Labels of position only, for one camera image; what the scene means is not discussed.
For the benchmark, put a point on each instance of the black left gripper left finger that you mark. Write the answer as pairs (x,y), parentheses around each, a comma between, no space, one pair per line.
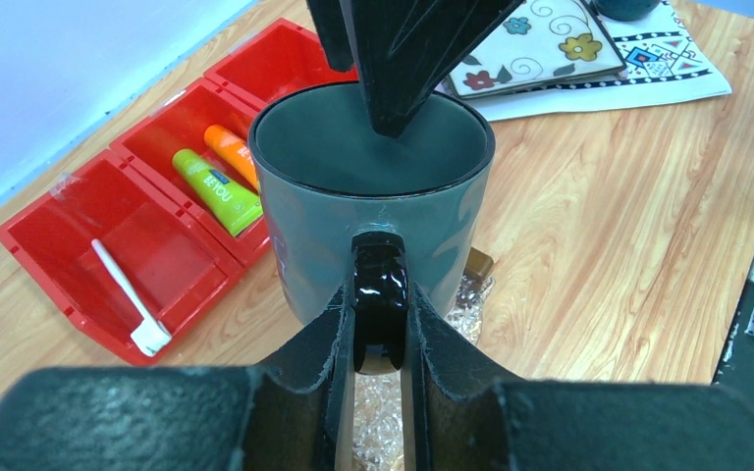
(290,411)

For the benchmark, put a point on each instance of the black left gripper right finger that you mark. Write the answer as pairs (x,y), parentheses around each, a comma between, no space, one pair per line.
(464,411)

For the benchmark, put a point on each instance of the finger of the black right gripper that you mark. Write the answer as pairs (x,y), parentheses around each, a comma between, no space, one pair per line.
(402,49)
(329,22)

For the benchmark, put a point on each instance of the dark grey mug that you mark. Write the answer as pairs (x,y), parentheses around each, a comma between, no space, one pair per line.
(383,217)

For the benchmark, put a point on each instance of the white toothbrush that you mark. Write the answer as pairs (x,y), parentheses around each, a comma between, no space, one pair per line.
(150,336)

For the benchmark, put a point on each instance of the orange toothpaste tube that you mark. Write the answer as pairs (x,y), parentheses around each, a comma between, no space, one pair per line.
(233,150)

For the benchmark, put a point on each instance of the green toothpaste tube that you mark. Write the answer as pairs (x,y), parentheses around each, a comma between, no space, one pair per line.
(234,206)

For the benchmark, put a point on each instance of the floral square plate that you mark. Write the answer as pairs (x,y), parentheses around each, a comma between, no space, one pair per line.
(539,43)

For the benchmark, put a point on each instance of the red three-compartment bin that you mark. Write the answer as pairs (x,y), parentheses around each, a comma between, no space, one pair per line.
(180,260)

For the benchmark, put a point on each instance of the blue teacup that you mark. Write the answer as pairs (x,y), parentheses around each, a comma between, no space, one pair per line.
(625,10)

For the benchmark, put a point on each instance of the patterned white cloth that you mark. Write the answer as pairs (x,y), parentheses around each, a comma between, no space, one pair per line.
(663,65)

